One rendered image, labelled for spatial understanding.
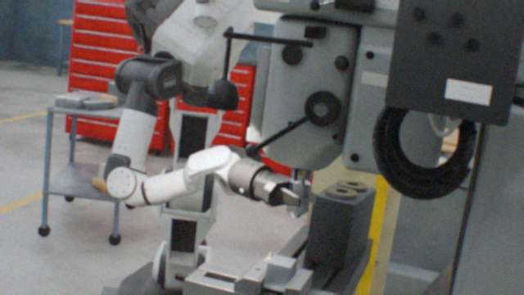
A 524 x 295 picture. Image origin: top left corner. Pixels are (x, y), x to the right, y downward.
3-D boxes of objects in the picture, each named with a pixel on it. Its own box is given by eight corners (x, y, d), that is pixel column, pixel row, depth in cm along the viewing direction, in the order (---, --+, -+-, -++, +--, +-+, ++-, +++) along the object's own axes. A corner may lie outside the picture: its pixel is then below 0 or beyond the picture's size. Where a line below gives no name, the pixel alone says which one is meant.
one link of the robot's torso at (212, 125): (162, 202, 241) (177, 64, 235) (214, 209, 242) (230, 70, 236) (157, 212, 226) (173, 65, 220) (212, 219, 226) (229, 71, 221)
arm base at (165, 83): (121, 106, 191) (107, 71, 184) (151, 81, 199) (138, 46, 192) (163, 114, 183) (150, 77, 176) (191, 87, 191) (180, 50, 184)
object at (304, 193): (307, 215, 158) (311, 189, 157) (286, 213, 158) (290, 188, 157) (305, 209, 163) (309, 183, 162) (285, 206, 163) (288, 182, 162)
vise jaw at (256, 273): (232, 291, 155) (234, 274, 154) (250, 273, 166) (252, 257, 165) (259, 297, 153) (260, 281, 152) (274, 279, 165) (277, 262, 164)
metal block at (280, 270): (264, 288, 156) (267, 262, 155) (271, 278, 161) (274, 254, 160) (286, 292, 154) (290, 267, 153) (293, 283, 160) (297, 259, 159)
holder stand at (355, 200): (303, 259, 199) (313, 190, 195) (329, 238, 219) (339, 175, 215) (344, 270, 195) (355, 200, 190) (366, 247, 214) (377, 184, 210)
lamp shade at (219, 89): (205, 102, 158) (209, 74, 157) (238, 106, 158) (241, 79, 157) (203, 108, 151) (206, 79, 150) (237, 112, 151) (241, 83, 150)
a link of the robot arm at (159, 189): (182, 192, 172) (114, 213, 176) (199, 197, 181) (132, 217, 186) (174, 151, 174) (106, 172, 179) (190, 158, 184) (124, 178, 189)
